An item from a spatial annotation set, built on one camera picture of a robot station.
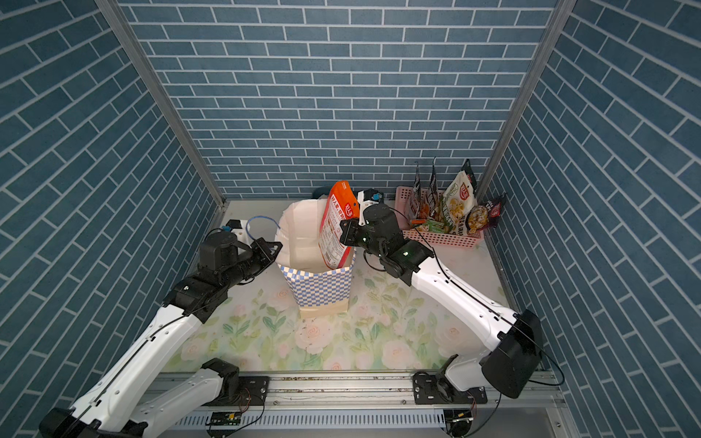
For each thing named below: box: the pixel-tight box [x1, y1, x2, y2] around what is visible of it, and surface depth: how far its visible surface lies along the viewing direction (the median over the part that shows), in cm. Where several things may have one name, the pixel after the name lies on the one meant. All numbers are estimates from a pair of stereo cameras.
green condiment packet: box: [424, 219, 447, 233], surface depth 103 cm
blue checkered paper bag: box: [277, 249, 356, 319], surface depth 74 cm
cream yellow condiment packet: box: [443, 170, 479, 236], surface depth 101 cm
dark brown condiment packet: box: [465, 192, 508, 235], surface depth 103 cm
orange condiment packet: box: [318, 180, 361, 270], surface depth 76 cm
